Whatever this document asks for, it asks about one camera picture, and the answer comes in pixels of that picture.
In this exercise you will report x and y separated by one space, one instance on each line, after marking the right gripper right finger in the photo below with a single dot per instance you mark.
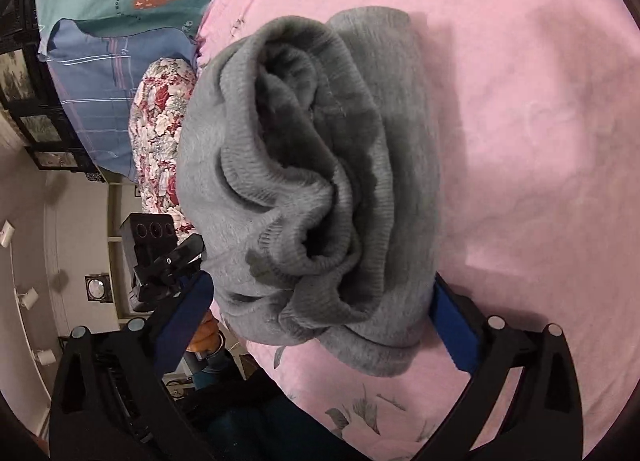
522 401

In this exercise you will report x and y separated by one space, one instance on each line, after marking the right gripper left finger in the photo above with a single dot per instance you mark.
109 400

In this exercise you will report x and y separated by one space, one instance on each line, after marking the operator hand orange glove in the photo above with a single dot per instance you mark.
207 338

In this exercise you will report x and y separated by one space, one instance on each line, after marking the red floral rolled quilt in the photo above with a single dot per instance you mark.
154 127

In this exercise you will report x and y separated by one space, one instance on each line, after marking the blue plaid pillow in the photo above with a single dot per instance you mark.
96 78

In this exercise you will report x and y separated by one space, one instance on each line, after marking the pink floral bed sheet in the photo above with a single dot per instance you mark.
537 107

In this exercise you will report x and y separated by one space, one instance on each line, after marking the dark framed wall pictures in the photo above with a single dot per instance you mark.
29 97

